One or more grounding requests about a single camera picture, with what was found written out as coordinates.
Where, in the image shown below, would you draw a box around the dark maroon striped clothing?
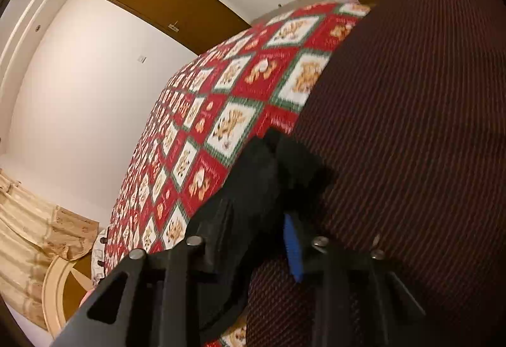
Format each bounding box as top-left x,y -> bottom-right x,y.
245,0 -> 506,347

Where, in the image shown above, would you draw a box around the beige patterned curtain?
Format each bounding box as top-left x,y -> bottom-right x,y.
0,168 -> 99,332

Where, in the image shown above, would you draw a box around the brown wooden door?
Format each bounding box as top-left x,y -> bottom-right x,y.
106,0 -> 254,56

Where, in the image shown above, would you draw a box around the red printed bear blanket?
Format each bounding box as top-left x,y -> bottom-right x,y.
105,2 -> 372,347

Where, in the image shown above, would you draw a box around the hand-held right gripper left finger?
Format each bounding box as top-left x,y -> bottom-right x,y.
51,199 -> 238,347

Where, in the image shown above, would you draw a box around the black pants with rhinestones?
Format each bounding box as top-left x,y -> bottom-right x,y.
186,129 -> 336,344

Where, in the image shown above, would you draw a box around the cream bed headboard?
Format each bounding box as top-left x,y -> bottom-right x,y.
41,255 -> 97,334

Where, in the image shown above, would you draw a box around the white pillow with black print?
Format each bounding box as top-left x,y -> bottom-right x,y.
90,227 -> 110,286

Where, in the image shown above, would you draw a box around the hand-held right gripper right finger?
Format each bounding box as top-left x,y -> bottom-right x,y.
284,212 -> 437,347

